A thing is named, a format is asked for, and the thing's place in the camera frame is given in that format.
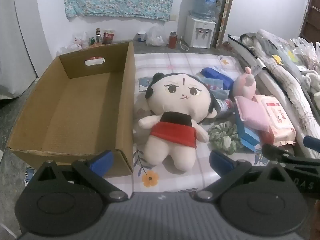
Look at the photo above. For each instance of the pink-printed plastic bag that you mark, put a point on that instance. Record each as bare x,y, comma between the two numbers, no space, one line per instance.
75,42

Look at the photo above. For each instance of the white bedding bag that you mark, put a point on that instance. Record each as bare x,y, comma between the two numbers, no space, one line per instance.
250,57

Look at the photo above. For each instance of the green scrunchie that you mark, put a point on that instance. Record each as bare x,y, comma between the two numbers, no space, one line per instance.
222,137

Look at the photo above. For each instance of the white cup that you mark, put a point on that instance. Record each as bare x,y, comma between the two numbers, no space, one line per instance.
141,37

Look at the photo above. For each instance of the small green can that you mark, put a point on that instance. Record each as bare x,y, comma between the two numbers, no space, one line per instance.
92,41

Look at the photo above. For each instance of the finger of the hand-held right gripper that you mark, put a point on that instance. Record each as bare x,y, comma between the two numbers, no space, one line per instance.
312,143
287,157

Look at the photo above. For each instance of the black-haired plush doll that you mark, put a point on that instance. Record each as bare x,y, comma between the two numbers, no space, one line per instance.
172,100

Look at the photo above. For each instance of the patterned flat carton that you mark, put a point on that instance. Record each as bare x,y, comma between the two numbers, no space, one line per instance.
223,17

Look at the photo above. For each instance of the pink sponge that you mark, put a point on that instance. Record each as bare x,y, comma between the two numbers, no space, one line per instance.
252,115

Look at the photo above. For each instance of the clear plastic bag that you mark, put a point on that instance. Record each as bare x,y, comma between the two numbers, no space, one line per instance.
305,52

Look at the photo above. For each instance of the white plastic bag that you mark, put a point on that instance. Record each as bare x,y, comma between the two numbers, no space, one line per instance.
156,36

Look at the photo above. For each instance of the brown wooden cabinet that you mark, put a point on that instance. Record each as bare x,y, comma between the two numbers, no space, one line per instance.
311,12

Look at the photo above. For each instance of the brown cardboard box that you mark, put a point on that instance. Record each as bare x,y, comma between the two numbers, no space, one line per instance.
75,105

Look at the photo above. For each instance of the white water dispenser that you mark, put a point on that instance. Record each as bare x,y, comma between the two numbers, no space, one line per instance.
197,33

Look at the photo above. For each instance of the blue and white box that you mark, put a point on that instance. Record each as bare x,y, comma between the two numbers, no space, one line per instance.
247,137

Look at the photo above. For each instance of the pink plush toy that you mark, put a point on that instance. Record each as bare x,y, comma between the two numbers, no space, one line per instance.
243,86

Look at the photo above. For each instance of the dark blue packet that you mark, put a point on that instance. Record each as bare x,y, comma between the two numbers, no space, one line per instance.
215,73

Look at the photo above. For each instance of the pink wet wipes pack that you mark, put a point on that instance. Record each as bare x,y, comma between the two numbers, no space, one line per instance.
277,122

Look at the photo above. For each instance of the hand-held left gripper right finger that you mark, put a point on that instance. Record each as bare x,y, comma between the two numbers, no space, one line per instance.
221,161

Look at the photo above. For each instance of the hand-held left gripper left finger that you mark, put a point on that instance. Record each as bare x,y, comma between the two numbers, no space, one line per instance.
102,161

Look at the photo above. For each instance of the blue water jug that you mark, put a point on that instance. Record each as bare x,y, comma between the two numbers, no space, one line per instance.
202,2

